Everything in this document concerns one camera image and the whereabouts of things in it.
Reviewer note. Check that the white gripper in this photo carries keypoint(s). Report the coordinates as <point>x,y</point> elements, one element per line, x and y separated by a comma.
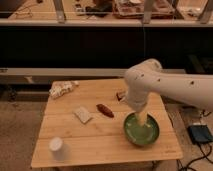
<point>136,99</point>

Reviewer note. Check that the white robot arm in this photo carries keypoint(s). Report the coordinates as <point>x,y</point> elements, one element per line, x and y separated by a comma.
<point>148,76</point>

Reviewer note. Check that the green bowl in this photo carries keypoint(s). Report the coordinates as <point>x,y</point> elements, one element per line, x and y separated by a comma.
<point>141,135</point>

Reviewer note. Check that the small dark brown object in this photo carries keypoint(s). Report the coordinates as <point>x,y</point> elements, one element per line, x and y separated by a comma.
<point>120,95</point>

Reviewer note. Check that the dark red sausage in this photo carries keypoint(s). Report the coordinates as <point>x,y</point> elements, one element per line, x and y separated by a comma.
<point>105,110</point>

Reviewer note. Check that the wooden table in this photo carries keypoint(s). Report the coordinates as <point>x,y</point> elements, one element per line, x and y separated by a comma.
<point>102,139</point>

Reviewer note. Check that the black power adapter box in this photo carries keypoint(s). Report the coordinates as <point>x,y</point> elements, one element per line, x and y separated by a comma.
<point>200,134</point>

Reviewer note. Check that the white paper cup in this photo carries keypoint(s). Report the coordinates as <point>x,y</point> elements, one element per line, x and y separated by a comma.
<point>58,148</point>

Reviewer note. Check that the metal shelf rack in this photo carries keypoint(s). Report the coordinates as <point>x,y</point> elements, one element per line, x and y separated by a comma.
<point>62,13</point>

